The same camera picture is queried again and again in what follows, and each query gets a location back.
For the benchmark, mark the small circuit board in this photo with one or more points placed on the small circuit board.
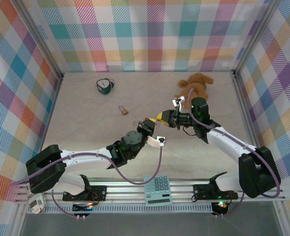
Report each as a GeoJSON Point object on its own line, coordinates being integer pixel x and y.
{"type": "Point", "coordinates": [220, 207]}
{"type": "Point", "coordinates": [83, 207]}

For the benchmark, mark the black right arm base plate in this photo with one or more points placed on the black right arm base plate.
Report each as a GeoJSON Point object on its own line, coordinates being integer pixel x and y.
{"type": "Point", "coordinates": [201, 190]}

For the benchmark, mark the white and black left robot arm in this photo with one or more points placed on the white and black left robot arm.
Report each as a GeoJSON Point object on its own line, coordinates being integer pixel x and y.
{"type": "Point", "coordinates": [86, 161]}

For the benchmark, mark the brown teddy bear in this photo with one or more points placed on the brown teddy bear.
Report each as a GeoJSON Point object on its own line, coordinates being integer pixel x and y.
{"type": "Point", "coordinates": [199, 82]}

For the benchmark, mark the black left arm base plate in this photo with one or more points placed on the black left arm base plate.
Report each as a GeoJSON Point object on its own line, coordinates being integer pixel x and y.
{"type": "Point", "coordinates": [100, 193]}

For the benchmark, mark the white cylinder with printed labels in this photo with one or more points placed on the white cylinder with printed labels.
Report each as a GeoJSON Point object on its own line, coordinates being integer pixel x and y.
{"type": "Point", "coordinates": [37, 202]}

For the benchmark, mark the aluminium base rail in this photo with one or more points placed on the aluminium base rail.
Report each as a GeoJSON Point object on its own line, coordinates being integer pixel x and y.
{"type": "Point", "coordinates": [125, 191]}

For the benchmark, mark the small brass padlock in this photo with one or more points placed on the small brass padlock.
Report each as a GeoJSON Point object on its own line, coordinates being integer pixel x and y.
{"type": "Point", "coordinates": [124, 112]}

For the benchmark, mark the grey calculator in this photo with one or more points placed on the grey calculator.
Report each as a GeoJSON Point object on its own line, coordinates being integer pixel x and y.
{"type": "Point", "coordinates": [157, 189]}

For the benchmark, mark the aluminium frame post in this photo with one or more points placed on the aluminium frame post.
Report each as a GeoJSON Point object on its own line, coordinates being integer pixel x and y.
{"type": "Point", "coordinates": [255, 37]}
{"type": "Point", "coordinates": [39, 37]}

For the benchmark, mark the aluminium side rail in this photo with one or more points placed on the aluminium side rail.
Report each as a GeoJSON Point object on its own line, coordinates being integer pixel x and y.
{"type": "Point", "coordinates": [248, 123]}

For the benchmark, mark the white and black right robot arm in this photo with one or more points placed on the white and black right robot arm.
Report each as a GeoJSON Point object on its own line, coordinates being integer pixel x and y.
{"type": "Point", "coordinates": [228, 142]}

